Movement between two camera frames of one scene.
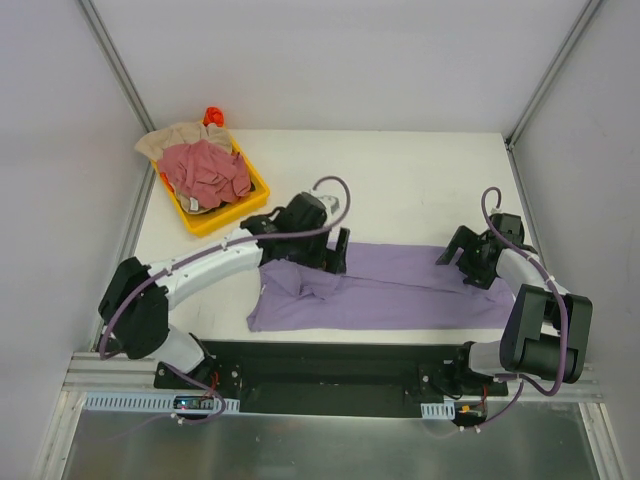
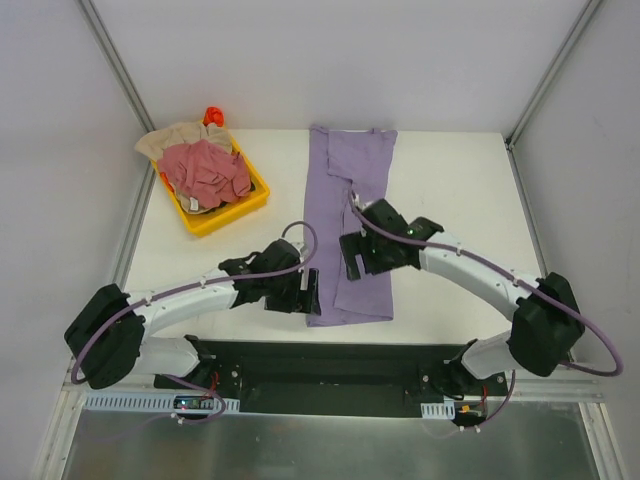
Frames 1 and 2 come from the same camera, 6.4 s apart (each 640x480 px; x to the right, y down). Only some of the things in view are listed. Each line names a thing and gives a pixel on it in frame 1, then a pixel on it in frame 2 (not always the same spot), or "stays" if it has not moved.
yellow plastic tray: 202,224 stays
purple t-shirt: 387,285 → 338,161
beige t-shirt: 155,142 stays
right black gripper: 467,251 → 353,256
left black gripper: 330,252 → 298,298
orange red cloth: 213,114 stays
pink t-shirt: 207,170 stays
